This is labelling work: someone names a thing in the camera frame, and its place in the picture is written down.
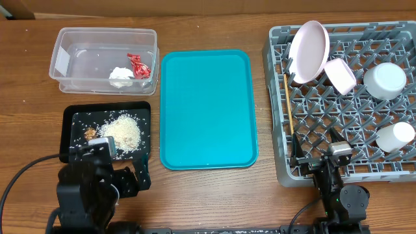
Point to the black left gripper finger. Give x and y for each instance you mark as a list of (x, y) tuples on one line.
[(75, 153), (142, 172)]

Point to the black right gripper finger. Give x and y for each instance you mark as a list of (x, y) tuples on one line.
[(297, 152), (335, 135)]

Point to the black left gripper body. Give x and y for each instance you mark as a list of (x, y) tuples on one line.
[(121, 185)]

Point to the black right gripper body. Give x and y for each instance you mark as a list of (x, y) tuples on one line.
[(314, 162)]

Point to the brown food scrap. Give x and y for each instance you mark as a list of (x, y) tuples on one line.
[(90, 133)]

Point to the white rice pile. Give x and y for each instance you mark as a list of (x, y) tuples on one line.
[(129, 128)]

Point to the cream white cup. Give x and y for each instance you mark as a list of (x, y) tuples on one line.
[(394, 137)]

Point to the small pink bowl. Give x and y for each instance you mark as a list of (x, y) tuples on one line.
[(340, 75)]

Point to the grey white bowl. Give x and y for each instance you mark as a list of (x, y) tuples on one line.
[(385, 81)]

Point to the wooden chopstick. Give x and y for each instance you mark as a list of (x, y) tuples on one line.
[(289, 110)]

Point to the white tissue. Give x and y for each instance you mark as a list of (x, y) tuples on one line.
[(121, 77)]

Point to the large pink plate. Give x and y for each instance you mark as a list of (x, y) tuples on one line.
[(309, 52)]

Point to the red strawberry candy wrapper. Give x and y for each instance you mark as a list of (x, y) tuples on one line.
[(140, 70)]

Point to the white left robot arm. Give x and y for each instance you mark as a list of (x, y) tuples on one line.
[(129, 183)]

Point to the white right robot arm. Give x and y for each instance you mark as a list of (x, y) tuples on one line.
[(356, 198)]

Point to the grey dishwasher rack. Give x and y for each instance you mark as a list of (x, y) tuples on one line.
[(317, 106)]

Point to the clear plastic waste bin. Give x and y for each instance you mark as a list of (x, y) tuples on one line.
[(84, 57)]

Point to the black rectangular tray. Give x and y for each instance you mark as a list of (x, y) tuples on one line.
[(71, 110)]

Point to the teal serving tray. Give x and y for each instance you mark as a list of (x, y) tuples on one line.
[(207, 110)]

